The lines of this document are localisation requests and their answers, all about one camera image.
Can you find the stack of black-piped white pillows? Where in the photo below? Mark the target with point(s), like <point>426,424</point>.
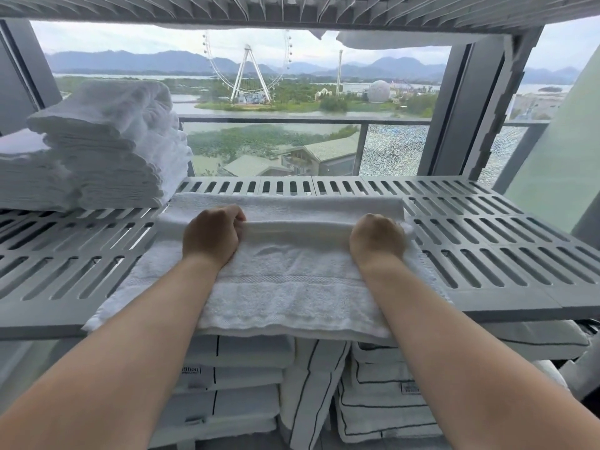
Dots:
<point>375,403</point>

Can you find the glass balcony railing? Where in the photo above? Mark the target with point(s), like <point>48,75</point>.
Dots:
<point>363,149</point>

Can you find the tall thin tower ride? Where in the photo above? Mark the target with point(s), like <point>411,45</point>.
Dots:
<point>340,72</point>

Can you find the grey ribbed shelf board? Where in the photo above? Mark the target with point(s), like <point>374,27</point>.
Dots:
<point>140,4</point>

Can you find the person's left forearm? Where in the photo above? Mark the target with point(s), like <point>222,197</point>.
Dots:
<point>94,370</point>

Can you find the white dome building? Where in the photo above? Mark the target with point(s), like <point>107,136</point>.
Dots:
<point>378,91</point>

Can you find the grey roofed building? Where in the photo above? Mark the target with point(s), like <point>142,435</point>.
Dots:
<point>328,154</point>

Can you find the white hand towel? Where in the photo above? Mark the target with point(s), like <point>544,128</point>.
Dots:
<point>108,107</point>
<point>290,285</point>

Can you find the person's right forearm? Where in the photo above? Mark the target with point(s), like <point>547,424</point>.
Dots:
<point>492,360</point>

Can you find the person's right hand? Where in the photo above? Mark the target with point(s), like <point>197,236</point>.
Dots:
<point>377,238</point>

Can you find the pale green glass partition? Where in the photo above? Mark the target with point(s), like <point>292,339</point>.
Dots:
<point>558,159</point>

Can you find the stack of folded white towels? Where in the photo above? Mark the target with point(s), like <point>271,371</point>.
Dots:
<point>122,173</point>
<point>28,178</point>

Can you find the person's left hand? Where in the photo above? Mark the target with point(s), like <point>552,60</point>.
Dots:
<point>213,236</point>

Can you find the grey notched shelf post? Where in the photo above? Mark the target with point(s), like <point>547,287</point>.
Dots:
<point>581,370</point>
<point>506,103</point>

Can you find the grey slotted shelf board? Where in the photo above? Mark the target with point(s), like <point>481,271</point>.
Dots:
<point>515,304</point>

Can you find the dark window frame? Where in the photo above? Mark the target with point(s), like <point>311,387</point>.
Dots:
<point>23,84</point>
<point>450,112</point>

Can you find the white ferris wheel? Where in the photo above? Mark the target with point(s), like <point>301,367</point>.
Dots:
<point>248,74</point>

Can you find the white hanging sheet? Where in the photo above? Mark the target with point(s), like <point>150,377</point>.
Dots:
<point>412,39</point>

